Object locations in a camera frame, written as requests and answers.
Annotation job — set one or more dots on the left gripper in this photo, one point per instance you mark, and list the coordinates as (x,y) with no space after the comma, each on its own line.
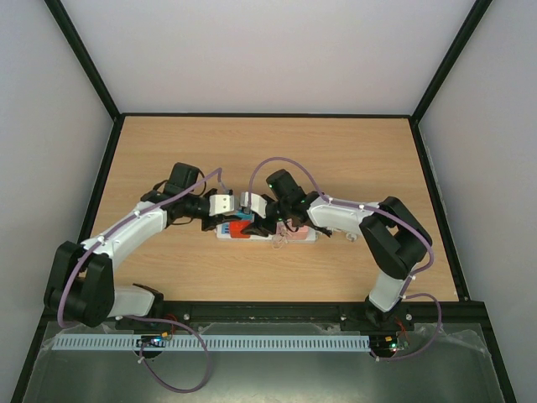
(217,219)

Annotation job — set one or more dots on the white power strip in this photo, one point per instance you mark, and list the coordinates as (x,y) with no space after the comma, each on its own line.
(223,235)

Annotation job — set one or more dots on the red cube socket adapter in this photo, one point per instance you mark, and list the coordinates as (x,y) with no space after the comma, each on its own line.
(236,228)

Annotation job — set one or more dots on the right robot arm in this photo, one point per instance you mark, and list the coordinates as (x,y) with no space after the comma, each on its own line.
(395,238)

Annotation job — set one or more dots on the blue plug adapter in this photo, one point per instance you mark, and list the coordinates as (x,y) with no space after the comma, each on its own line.
(249,217)

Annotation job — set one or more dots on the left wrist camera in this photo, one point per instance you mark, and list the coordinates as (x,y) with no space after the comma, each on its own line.
(221,204)

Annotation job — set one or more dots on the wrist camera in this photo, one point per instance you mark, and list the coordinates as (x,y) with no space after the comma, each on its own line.
(255,203)
(221,204)

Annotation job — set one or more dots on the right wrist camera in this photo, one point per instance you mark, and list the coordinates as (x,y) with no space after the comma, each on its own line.
(255,203)

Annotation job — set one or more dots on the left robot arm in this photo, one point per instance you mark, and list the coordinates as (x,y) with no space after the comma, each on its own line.
(81,287)

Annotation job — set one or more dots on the pink cube socket adapter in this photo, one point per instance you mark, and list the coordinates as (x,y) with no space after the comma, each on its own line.
(295,231)

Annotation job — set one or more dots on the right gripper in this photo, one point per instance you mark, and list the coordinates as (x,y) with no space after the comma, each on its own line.
(260,222)

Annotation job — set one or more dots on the black mounting rail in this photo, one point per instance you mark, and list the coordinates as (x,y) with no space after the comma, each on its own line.
(351,316)

